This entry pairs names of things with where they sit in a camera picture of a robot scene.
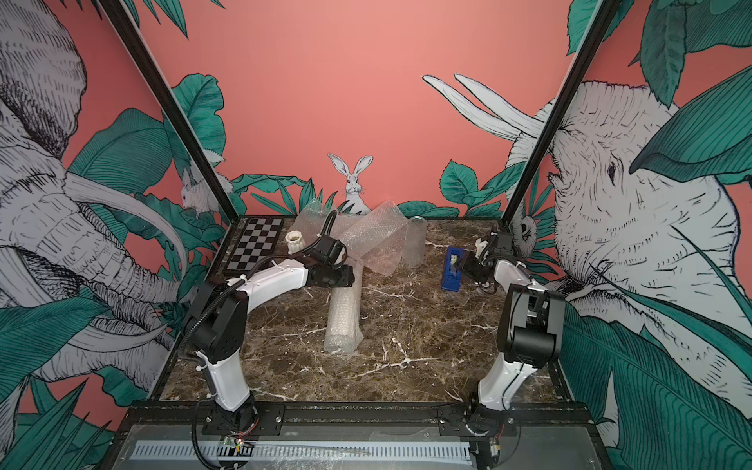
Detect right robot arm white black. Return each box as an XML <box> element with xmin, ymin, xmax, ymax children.
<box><xmin>459</xmin><ymin>229</ymin><xmax>565</xmax><ymax>411</ymax></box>

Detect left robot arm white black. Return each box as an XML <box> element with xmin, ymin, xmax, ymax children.
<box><xmin>179</xmin><ymin>211</ymin><xmax>356</xmax><ymax>414</ymax></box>

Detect crumpled bubble wrap pile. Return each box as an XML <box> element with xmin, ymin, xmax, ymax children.
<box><xmin>288</xmin><ymin>199</ymin><xmax>409</xmax><ymax>276</ymax></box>

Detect small white ribbed vase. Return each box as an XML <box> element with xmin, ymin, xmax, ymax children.
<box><xmin>285</xmin><ymin>230</ymin><xmax>307</xmax><ymax>255</ymax></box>

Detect blue tape dispenser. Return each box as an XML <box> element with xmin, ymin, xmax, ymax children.
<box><xmin>441</xmin><ymin>247</ymin><xmax>464</xmax><ymax>292</ymax></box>

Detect black white chessboard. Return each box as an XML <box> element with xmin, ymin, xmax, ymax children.
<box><xmin>221</xmin><ymin>217</ymin><xmax>284</xmax><ymax>275</ymax></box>

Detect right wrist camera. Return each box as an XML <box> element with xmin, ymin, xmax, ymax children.
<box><xmin>475</xmin><ymin>238</ymin><xmax>490</xmax><ymax>260</ymax></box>

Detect left black frame post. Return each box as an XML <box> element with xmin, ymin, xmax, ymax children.
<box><xmin>99</xmin><ymin>0</ymin><xmax>240</xmax><ymax>223</ymax></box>

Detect black frame post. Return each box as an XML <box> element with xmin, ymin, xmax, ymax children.
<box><xmin>99</xmin><ymin>0</ymin><xmax>240</xmax><ymax>223</ymax></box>
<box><xmin>501</xmin><ymin>0</ymin><xmax>621</xmax><ymax>227</ymax></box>

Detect right black frame post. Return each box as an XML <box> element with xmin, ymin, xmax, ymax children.
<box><xmin>501</xmin><ymin>0</ymin><xmax>621</xmax><ymax>227</ymax></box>

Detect black front mounting rail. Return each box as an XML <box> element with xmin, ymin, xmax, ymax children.
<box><xmin>119</xmin><ymin>401</ymin><xmax>597</xmax><ymax>439</ymax></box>

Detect white slotted cable duct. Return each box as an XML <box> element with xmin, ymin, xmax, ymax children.
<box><xmin>127</xmin><ymin>439</ymin><xmax>474</xmax><ymax>463</ymax></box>

